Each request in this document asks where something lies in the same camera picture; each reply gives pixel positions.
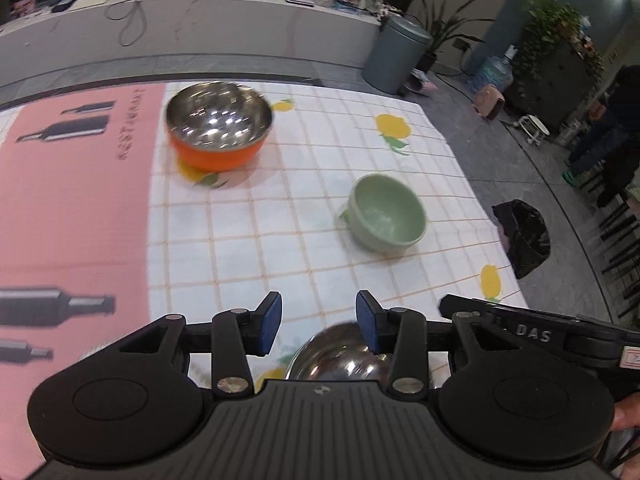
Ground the potted snake plant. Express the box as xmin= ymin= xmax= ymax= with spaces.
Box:
xmin=412 ymin=0 xmax=496 ymax=73

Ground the black chair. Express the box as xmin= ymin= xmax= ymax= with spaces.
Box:
xmin=585 ymin=175 xmax=640 ymax=321

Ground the person's right hand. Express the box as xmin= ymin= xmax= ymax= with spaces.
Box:
xmin=611 ymin=394 xmax=640 ymax=433

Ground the black trash bag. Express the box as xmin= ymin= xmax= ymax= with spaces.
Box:
xmin=492 ymin=199 xmax=551 ymax=281

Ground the pink placemat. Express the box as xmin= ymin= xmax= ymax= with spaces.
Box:
xmin=0 ymin=82 xmax=167 ymax=480

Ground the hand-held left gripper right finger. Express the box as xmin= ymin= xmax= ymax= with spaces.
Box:
xmin=355 ymin=289 xmax=547 ymax=397

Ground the marble media console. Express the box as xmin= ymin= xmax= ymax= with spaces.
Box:
xmin=0 ymin=0 xmax=386 ymax=68

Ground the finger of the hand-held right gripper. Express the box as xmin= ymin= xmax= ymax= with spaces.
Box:
xmin=439 ymin=294 xmax=577 ymax=323

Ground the green ivy plant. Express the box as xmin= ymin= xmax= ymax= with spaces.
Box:
xmin=512 ymin=0 xmax=606 ymax=91

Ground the green ceramic bowl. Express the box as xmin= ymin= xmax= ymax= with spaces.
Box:
xmin=339 ymin=173 xmax=427 ymax=253

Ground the dark cabinet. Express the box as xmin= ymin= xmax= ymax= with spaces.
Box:
xmin=515 ymin=35 xmax=606 ymax=133

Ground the checkered lemon tablecloth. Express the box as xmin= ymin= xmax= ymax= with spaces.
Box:
xmin=0 ymin=79 xmax=531 ymax=480

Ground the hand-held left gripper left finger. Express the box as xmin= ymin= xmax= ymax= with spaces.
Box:
xmin=102 ymin=290 xmax=284 ymax=397

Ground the pink heater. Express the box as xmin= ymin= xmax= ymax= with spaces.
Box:
xmin=472 ymin=85 xmax=506 ymax=121

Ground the white stool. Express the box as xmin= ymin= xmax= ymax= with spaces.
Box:
xmin=515 ymin=115 xmax=551 ymax=147

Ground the black cable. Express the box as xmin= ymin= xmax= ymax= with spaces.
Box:
xmin=104 ymin=0 xmax=171 ymax=47

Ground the orange steel bowl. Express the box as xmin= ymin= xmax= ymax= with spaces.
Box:
xmin=165 ymin=81 xmax=275 ymax=171

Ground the blue steel bowl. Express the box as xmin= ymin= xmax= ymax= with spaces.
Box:
xmin=286 ymin=322 xmax=398 ymax=383

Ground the grey trash can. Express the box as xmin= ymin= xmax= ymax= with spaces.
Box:
xmin=362 ymin=14 xmax=433 ymax=95

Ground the blue water bottle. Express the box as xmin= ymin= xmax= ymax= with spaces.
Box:
xmin=470 ymin=45 xmax=516 ymax=93

